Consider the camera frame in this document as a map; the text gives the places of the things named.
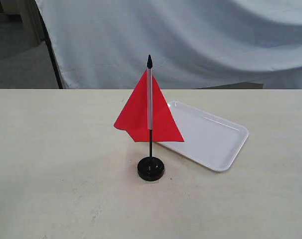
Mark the red flag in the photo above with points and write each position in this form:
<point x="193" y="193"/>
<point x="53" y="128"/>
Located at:
<point x="146" y="116"/>

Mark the black round flag base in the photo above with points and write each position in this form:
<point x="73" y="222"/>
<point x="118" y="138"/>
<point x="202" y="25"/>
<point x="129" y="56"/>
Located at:
<point x="150" y="168"/>

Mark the white rectangular plastic tray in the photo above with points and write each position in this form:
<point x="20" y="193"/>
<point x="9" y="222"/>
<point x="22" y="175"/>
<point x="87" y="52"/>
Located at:
<point x="209" y="140"/>

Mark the white backdrop cloth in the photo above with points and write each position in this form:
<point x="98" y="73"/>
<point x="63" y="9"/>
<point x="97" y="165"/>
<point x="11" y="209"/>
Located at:
<point x="104" y="44"/>

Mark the black backdrop stand pole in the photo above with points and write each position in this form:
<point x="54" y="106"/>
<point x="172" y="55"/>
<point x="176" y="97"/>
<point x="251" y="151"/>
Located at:
<point x="50" y="50"/>

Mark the wooden furniture in background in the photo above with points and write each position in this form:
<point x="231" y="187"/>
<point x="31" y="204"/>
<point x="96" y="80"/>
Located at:
<point x="29" y="14"/>

